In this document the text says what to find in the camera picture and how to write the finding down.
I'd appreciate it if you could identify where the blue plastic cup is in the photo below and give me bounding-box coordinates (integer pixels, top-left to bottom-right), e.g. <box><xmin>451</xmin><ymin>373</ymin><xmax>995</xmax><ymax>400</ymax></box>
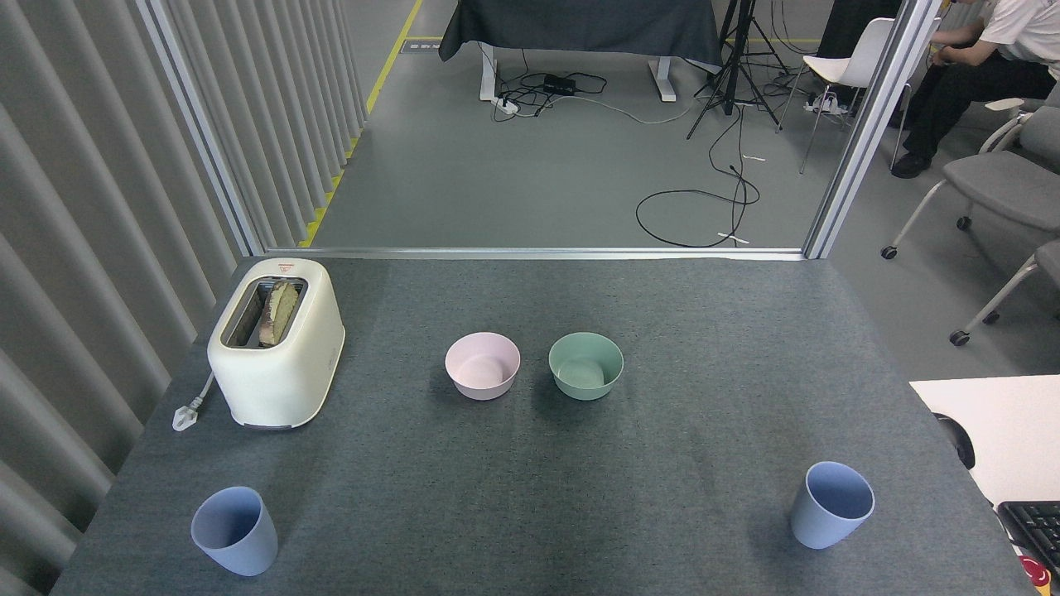
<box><xmin>190</xmin><ymin>486</ymin><xmax>279</xmax><ymax>577</ymax></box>
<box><xmin>789</xmin><ymin>461</ymin><xmax>875</xmax><ymax>550</ymax></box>

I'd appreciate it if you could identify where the pink bowl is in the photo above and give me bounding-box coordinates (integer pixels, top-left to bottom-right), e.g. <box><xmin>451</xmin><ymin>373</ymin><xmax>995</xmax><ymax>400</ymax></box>
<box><xmin>445</xmin><ymin>332</ymin><xmax>522</xmax><ymax>401</ymax></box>

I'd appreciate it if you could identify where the green bowl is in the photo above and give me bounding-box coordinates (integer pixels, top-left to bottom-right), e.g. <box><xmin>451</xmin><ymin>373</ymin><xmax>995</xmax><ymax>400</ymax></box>
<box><xmin>548</xmin><ymin>332</ymin><xmax>624</xmax><ymax>401</ymax></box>

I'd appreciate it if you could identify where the toasted bread slice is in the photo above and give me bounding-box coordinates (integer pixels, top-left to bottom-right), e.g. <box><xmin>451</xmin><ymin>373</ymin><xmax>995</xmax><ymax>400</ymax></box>
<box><xmin>258</xmin><ymin>280</ymin><xmax>300</xmax><ymax>347</ymax></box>

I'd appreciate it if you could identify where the cream white toaster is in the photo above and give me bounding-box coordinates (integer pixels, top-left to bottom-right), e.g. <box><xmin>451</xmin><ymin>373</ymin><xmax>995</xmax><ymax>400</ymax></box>
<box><xmin>207</xmin><ymin>257</ymin><xmax>345</xmax><ymax>430</ymax></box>

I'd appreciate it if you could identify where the table with dark cloth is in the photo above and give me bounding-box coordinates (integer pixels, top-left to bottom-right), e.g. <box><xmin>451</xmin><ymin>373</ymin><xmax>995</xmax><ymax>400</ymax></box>
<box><xmin>438</xmin><ymin>0</ymin><xmax>724</xmax><ymax>103</ymax></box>

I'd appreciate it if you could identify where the black tripod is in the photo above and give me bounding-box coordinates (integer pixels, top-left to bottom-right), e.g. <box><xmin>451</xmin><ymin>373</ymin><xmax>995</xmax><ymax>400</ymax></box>
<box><xmin>686</xmin><ymin>0</ymin><xmax>792</xmax><ymax>140</ymax></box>

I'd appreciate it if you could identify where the white plastic chair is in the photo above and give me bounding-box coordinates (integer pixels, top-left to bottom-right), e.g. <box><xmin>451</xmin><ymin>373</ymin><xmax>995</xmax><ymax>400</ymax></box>
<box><xmin>777</xmin><ymin>17</ymin><xmax>913</xmax><ymax>175</ymax></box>

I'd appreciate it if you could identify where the black computer mouse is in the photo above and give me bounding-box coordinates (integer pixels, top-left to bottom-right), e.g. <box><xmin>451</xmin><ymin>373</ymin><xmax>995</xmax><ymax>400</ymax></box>
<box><xmin>933</xmin><ymin>412</ymin><xmax>976</xmax><ymax>470</ymax></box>

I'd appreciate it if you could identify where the grey wheeled chair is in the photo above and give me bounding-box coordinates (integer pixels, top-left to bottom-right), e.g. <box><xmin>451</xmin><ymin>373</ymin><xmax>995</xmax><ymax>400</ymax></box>
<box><xmin>949</xmin><ymin>239</ymin><xmax>1060</xmax><ymax>347</ymax></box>
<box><xmin>880</xmin><ymin>98</ymin><xmax>1060</xmax><ymax>261</ymax></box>

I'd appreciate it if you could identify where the person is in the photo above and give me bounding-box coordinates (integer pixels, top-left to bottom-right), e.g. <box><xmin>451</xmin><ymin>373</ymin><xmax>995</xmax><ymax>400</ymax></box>
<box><xmin>890</xmin><ymin>0</ymin><xmax>1060</xmax><ymax>180</ymax></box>

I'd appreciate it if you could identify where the white desk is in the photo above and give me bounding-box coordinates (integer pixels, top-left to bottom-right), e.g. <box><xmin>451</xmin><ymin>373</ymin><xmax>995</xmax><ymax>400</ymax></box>
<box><xmin>909</xmin><ymin>374</ymin><xmax>1060</xmax><ymax>507</ymax></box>

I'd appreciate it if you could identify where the black keyboard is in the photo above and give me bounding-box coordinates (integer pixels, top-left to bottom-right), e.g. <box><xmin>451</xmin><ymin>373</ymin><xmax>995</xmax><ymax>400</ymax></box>
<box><xmin>996</xmin><ymin>501</ymin><xmax>1060</xmax><ymax>577</ymax></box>

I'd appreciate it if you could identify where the silver frame rail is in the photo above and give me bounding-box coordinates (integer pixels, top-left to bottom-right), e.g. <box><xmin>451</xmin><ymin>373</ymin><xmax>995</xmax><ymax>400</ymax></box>
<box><xmin>265</xmin><ymin>247</ymin><xmax>806</xmax><ymax>262</ymax></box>

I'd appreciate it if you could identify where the black looped floor cable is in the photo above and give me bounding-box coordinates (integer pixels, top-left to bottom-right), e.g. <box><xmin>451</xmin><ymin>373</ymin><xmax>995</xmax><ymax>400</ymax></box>
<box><xmin>635</xmin><ymin>103</ymin><xmax>761</xmax><ymax>249</ymax></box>

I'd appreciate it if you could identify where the white floor cable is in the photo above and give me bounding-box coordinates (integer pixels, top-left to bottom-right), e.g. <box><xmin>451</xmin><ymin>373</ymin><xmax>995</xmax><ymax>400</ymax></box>
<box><xmin>570</xmin><ymin>94</ymin><xmax>706</xmax><ymax>126</ymax></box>

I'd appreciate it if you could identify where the white toaster cord with plug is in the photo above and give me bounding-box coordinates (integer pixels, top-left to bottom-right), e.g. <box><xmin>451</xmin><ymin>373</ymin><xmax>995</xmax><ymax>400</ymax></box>
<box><xmin>172</xmin><ymin>372</ymin><xmax>216</xmax><ymax>433</ymax></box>

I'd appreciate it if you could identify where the silver frame post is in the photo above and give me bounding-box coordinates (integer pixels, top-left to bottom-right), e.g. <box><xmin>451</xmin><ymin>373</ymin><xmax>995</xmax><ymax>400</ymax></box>
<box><xmin>802</xmin><ymin>0</ymin><xmax>945</xmax><ymax>260</ymax></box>
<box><xmin>135</xmin><ymin>0</ymin><xmax>267</xmax><ymax>256</ymax></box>

